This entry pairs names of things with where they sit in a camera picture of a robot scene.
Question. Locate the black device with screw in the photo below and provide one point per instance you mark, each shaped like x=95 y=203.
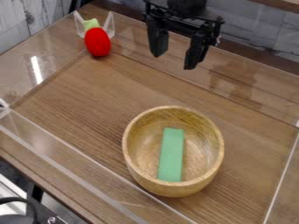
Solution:
x=51 y=213

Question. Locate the clear acrylic tray wall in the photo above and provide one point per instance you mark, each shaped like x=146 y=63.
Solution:
x=85 y=185

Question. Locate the green rectangular block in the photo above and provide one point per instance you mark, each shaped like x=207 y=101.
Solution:
x=170 y=169

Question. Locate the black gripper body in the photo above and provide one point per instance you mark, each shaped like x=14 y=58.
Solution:
x=182 y=11

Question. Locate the brown wooden bowl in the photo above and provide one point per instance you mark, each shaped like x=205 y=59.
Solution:
x=203 y=149

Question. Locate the red plush ball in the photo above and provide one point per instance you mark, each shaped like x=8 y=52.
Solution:
x=98 y=42

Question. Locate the clear acrylic corner bracket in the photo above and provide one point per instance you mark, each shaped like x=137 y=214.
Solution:
x=85 y=25

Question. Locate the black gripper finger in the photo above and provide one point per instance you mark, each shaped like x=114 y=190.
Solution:
x=158 y=36
x=202 y=40

